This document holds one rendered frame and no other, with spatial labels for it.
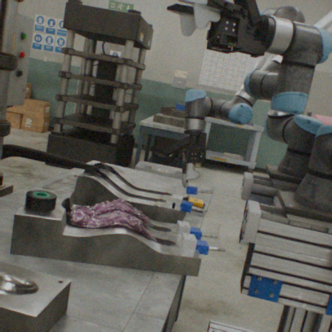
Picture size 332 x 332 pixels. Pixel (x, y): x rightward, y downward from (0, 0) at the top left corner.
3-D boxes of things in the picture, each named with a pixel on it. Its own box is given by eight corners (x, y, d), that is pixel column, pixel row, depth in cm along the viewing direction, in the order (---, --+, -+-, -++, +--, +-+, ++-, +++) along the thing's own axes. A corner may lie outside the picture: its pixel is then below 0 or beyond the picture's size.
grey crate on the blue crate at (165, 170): (188, 182, 501) (190, 170, 498) (186, 190, 461) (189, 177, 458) (137, 172, 505) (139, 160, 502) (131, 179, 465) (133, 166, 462)
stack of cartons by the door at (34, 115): (48, 132, 799) (54, 87, 783) (42, 133, 767) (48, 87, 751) (6, 123, 804) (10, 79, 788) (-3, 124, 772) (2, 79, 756)
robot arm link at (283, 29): (295, 15, 88) (273, 24, 95) (276, 10, 86) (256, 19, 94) (289, 52, 88) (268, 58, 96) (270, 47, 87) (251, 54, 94)
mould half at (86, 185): (185, 215, 170) (192, 183, 167) (175, 235, 145) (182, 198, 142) (69, 187, 177) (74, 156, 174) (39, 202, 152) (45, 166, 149)
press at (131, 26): (135, 159, 690) (157, 29, 649) (114, 179, 539) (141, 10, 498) (78, 148, 695) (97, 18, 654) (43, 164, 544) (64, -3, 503)
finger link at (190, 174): (196, 187, 154) (199, 163, 155) (180, 186, 155) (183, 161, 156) (197, 189, 157) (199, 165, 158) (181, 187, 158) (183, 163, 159)
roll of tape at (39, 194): (58, 205, 119) (59, 192, 119) (51, 213, 112) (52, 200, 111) (29, 200, 119) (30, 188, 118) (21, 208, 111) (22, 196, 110)
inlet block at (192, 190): (211, 198, 161) (213, 185, 161) (211, 200, 156) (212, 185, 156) (177, 195, 163) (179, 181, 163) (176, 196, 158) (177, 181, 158)
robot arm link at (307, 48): (330, 69, 92) (340, 28, 91) (287, 59, 89) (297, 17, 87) (308, 68, 100) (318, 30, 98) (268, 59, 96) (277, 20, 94)
